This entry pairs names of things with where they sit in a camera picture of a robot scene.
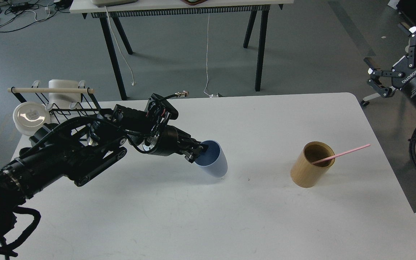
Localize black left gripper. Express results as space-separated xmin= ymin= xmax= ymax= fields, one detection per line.
xmin=148 ymin=125 xmax=209 ymax=163

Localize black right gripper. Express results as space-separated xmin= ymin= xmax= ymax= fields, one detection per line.
xmin=363 ymin=22 xmax=416 ymax=109

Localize blue plastic cup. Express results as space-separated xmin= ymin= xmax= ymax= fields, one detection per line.
xmin=195 ymin=140 xmax=228 ymax=178

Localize pink chopstick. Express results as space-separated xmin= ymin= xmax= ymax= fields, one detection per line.
xmin=312 ymin=144 xmax=371 ymax=165

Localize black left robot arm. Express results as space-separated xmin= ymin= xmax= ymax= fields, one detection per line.
xmin=0 ymin=93 xmax=208 ymax=259

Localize white office chair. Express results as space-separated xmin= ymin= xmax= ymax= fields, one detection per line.
xmin=360 ymin=93 xmax=389 ymax=107

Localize wooden cylinder holder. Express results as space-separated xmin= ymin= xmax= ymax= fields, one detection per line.
xmin=290 ymin=141 xmax=335 ymax=188

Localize white mug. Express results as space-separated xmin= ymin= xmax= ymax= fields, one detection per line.
xmin=48 ymin=79 xmax=81 ymax=109

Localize white background table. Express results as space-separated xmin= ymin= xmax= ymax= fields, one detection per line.
xmin=70 ymin=0 xmax=295 ymax=101

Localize white round bowl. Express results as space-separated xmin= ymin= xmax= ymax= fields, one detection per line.
xmin=13 ymin=101 xmax=51 ymax=136

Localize white hanging cable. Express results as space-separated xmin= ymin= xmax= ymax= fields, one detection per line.
xmin=203 ymin=14 xmax=218 ymax=98

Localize black wire dish rack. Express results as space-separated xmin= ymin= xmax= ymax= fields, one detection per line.
xmin=7 ymin=79 xmax=101 ymax=117

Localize floor cables and adapters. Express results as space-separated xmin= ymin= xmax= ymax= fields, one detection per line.
xmin=0 ymin=0 xmax=73 ymax=38

